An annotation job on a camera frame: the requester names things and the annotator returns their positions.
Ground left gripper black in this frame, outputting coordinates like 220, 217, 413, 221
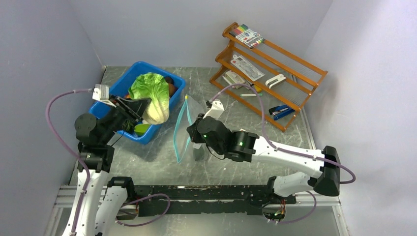
99, 94, 150, 144

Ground clear zip top bag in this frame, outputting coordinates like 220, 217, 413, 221
173, 95, 211, 165

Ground green napa cabbage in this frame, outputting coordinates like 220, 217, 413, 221
128, 73, 170, 125

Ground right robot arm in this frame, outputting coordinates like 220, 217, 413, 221
186, 114, 341, 204

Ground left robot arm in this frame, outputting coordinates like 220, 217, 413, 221
63, 95, 151, 236

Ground dark plum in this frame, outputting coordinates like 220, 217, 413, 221
164, 76, 174, 84

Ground green capped white marker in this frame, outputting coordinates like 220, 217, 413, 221
240, 93, 263, 97

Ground green white box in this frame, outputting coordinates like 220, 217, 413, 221
224, 70, 245, 84

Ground packaged item in blister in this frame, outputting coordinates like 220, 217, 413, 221
231, 54, 265, 81

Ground blue stapler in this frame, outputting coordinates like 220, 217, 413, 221
268, 105, 294, 120

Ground white stapler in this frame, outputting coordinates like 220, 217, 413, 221
265, 74, 287, 89

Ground orange wooden shelf rack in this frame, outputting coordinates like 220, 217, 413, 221
209, 22, 327, 132

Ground pack of coloured markers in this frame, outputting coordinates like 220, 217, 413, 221
229, 24, 265, 49

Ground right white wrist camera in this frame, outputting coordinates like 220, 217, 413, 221
204, 99, 224, 120

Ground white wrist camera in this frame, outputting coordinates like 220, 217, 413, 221
204, 99, 224, 120
92, 84, 110, 103

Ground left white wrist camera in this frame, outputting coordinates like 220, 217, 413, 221
92, 84, 110, 103

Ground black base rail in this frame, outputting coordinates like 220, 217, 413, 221
135, 185, 296, 216

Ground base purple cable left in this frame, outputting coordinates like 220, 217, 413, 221
114, 193, 171, 228

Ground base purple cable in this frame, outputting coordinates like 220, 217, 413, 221
267, 190, 317, 225
114, 193, 171, 228

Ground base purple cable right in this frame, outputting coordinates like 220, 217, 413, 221
267, 190, 317, 225

